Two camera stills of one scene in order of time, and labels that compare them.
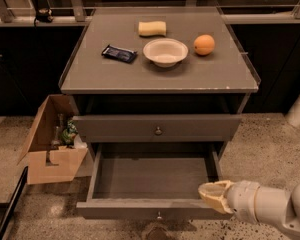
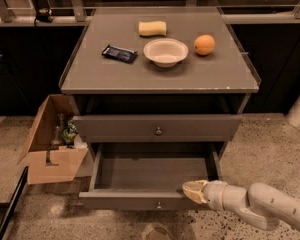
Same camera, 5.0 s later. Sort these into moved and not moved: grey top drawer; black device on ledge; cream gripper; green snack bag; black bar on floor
Moved: cream gripper
Not moved: grey top drawer; black device on ledge; green snack bag; black bar on floor
